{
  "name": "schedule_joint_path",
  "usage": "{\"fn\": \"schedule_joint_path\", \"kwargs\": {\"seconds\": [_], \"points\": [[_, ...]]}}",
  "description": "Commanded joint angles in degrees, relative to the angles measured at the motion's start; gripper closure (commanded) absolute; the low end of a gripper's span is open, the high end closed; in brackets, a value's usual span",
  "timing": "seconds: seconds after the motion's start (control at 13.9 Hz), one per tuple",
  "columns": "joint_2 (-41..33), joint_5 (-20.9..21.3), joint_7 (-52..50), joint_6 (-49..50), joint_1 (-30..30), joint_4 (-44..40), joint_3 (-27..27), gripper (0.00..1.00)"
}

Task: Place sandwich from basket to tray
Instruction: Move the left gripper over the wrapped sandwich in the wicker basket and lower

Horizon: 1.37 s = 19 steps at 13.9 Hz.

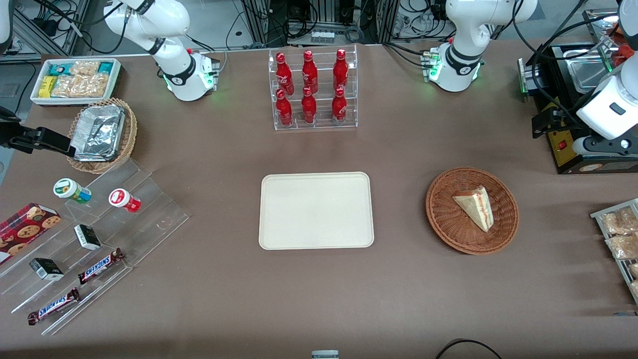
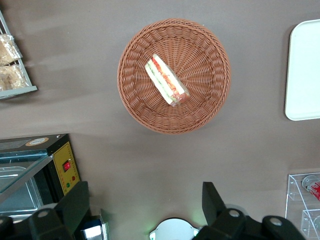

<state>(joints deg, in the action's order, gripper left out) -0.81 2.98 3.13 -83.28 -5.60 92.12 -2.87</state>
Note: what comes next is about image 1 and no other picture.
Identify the small black box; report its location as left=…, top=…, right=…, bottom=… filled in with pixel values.
left=74, top=224, right=102, bottom=251
left=29, top=257, right=65, bottom=281

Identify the red cola bottle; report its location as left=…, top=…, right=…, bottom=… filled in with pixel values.
left=333, top=48, right=349, bottom=91
left=301, top=86, right=318, bottom=124
left=276, top=89, right=293, bottom=126
left=331, top=87, right=347, bottom=124
left=275, top=52, right=295, bottom=96
left=302, top=50, right=319, bottom=94

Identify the clear acrylic stepped shelf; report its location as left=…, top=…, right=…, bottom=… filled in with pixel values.
left=0, top=159, right=190, bottom=336

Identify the triangular sandwich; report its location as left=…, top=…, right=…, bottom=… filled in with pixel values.
left=452, top=185, right=494, bottom=233

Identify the black cable loop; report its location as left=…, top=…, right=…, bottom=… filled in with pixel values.
left=435, top=339, right=504, bottom=359

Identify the white snack bin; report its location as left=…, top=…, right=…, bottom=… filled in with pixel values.
left=30, top=58, right=122, bottom=107

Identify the large rice cracker bag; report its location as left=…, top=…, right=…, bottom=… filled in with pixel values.
left=51, top=74, right=109, bottom=98

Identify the red cookie box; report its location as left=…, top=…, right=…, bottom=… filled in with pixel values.
left=0, top=202, right=62, bottom=265

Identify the cream rectangular tray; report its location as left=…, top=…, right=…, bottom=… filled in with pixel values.
left=259, top=172, right=374, bottom=250

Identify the steel warmer pan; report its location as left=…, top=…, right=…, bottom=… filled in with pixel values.
left=567, top=49, right=615, bottom=94

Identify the tray of packaged snacks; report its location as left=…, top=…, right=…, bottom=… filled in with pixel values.
left=590, top=198, right=638, bottom=305

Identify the snickers bar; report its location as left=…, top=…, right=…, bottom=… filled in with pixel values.
left=27, top=288, right=81, bottom=326
left=78, top=248, right=126, bottom=285

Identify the black food warmer machine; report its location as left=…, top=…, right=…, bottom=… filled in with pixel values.
left=517, top=7, right=638, bottom=175

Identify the green lidded snack cup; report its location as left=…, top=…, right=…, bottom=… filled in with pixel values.
left=53, top=178, right=92, bottom=204

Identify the red lidded snack cup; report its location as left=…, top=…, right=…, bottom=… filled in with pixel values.
left=109, top=188, right=142, bottom=213

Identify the stack of foil trays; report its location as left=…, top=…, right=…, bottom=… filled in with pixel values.
left=70, top=104, right=126, bottom=162

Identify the clear bag of snacks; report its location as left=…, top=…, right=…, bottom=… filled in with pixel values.
left=600, top=206, right=638, bottom=235
left=605, top=233, right=638, bottom=260

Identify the small wicker basket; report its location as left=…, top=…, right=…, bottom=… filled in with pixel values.
left=67, top=98, right=138, bottom=175

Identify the large round wicker basket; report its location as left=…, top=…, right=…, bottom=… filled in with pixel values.
left=426, top=167, right=519, bottom=255

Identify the clear acrylic bottle rack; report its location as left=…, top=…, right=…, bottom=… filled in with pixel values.
left=268, top=45, right=358, bottom=131

